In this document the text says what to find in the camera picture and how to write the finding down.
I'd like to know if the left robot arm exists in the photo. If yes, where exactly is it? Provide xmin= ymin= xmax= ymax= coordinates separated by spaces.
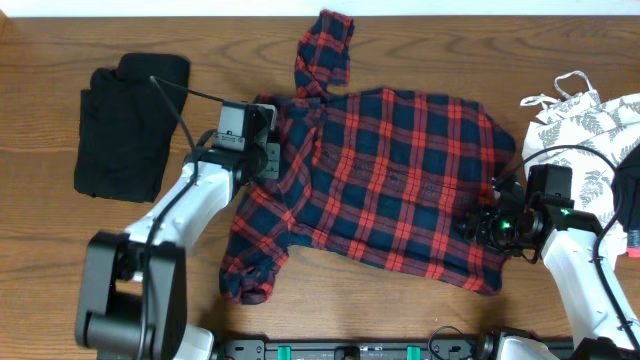
xmin=74 ymin=101 xmax=280 ymax=360

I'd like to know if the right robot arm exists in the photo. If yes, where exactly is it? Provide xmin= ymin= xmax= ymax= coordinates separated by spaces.
xmin=461 ymin=165 xmax=639 ymax=359

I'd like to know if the black folded garment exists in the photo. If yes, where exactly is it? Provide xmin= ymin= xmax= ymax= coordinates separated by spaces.
xmin=74 ymin=53 xmax=191 ymax=203

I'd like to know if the red object at edge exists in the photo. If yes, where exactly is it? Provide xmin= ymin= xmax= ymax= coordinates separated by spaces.
xmin=627 ymin=230 xmax=640 ymax=258

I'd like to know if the dark navy garment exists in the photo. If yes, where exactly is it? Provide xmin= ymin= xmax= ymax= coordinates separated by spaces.
xmin=612 ymin=147 xmax=640 ymax=232

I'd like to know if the white fern print cloth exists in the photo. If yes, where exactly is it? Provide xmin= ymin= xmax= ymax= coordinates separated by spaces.
xmin=520 ymin=77 xmax=639 ymax=226

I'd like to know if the red navy plaid shirt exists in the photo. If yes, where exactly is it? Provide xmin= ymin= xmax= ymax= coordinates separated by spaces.
xmin=219 ymin=10 xmax=516 ymax=305

